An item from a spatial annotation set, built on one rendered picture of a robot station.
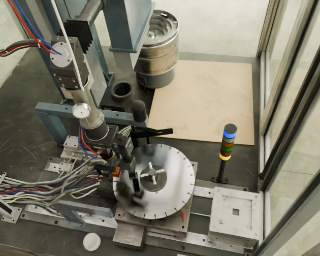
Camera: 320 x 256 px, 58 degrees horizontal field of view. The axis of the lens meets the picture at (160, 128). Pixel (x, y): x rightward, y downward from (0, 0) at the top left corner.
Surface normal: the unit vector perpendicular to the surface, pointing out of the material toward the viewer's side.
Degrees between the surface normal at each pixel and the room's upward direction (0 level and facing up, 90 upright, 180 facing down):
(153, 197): 0
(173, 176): 0
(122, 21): 90
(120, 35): 90
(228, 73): 0
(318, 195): 90
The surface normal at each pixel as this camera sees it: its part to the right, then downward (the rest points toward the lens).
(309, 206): -0.21, 0.80
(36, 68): -0.07, -0.59
